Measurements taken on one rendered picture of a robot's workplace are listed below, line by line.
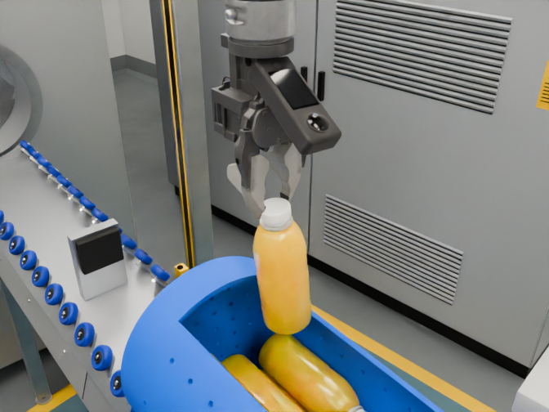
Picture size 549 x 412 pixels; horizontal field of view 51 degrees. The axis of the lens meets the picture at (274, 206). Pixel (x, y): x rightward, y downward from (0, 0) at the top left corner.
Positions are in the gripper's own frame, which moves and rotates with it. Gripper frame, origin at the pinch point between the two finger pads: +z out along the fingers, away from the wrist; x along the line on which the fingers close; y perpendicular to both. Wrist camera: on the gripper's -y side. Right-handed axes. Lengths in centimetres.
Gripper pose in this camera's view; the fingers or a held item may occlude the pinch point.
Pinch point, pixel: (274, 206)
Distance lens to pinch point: 69.8
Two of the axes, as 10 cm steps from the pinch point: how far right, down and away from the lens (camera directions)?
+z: 0.1, 8.6, 5.1
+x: -7.8, 3.2, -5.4
